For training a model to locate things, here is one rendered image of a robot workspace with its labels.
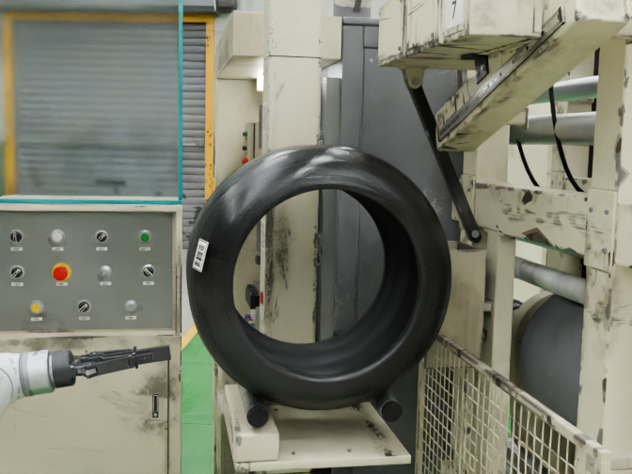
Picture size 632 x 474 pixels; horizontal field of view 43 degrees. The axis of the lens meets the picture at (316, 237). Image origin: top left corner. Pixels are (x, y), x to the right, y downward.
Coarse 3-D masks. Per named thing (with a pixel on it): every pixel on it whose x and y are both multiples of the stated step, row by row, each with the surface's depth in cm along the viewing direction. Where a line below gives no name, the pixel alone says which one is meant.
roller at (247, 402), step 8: (240, 392) 178; (248, 392) 172; (248, 400) 168; (256, 400) 167; (248, 408) 164; (256, 408) 163; (264, 408) 163; (248, 416) 163; (256, 416) 163; (264, 416) 163; (256, 424) 163; (264, 424) 164
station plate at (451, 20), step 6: (450, 0) 144; (456, 0) 141; (462, 0) 138; (450, 6) 144; (456, 6) 141; (462, 6) 138; (450, 12) 144; (456, 12) 141; (462, 12) 138; (450, 18) 144; (456, 18) 141; (462, 18) 138; (450, 24) 144; (456, 24) 141
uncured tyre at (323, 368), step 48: (240, 192) 160; (288, 192) 159; (384, 192) 162; (192, 240) 168; (240, 240) 158; (384, 240) 192; (432, 240) 166; (192, 288) 162; (384, 288) 193; (432, 288) 167; (240, 336) 160; (336, 336) 194; (384, 336) 192; (432, 336) 170; (240, 384) 166; (288, 384) 164; (336, 384) 165; (384, 384) 168
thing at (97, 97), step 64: (0, 0) 216; (64, 0) 218; (128, 0) 221; (0, 64) 217; (64, 64) 220; (128, 64) 223; (0, 128) 219; (64, 128) 222; (128, 128) 225; (0, 192) 221; (64, 192) 224; (128, 192) 227
